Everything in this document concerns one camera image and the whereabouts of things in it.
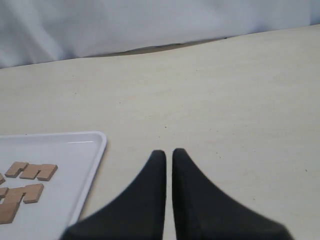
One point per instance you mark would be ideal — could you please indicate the white backdrop cloth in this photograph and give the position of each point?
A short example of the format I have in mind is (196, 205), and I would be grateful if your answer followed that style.
(39, 31)

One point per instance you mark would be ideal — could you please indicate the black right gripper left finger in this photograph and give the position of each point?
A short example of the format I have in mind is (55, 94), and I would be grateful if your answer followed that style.
(138, 213)

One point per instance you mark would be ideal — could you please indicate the white plastic tray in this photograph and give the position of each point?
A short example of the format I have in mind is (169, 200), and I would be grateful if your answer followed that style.
(77, 156)

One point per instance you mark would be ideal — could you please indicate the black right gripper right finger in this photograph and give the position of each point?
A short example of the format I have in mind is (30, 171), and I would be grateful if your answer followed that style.
(204, 212)

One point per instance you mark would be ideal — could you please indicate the notched wooden piece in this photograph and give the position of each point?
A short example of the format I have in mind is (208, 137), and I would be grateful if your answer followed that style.
(28, 171)
(12, 198)

